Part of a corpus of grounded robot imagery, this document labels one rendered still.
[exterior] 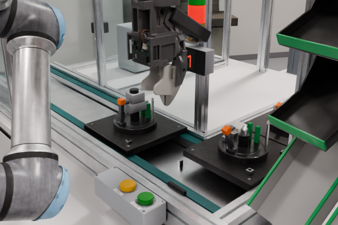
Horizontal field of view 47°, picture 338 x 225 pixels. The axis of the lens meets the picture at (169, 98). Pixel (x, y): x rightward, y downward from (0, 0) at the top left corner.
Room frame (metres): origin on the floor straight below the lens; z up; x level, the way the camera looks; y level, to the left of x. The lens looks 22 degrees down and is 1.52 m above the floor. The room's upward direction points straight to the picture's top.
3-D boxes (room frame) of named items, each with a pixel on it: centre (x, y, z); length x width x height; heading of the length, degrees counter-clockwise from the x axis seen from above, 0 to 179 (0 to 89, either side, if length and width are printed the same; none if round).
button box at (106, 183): (0.82, 0.10, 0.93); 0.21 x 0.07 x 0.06; 42
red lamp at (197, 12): (1.11, -0.08, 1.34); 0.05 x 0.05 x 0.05
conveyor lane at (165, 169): (1.13, 0.07, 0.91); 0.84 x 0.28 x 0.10; 42
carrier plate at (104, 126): (1.15, 0.11, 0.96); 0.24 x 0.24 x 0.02; 42
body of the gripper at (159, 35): (0.70, 0.02, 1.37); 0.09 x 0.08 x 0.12; 132
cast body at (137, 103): (1.16, 0.10, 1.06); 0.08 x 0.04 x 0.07; 129
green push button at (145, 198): (0.76, 0.05, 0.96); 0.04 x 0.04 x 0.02
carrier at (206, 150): (0.98, -0.21, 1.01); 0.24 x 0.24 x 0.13; 42
